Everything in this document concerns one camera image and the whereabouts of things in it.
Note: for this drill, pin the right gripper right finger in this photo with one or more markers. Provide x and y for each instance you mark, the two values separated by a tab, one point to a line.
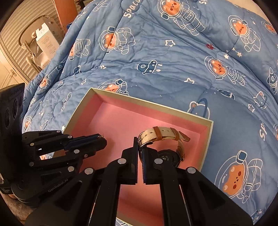
187	196

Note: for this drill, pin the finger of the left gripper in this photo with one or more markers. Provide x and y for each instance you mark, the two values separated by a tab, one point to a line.
86	149
89	138

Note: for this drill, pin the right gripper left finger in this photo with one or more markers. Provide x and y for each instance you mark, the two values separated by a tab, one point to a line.
90	197

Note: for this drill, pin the beige strap wristwatch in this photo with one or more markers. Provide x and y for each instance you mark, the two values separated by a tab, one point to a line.
168	141

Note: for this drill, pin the white cardboard box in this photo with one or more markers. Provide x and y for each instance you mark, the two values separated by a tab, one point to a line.
48	39

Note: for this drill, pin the blue astronaut bear quilt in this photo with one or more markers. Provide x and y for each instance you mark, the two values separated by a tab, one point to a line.
213	59

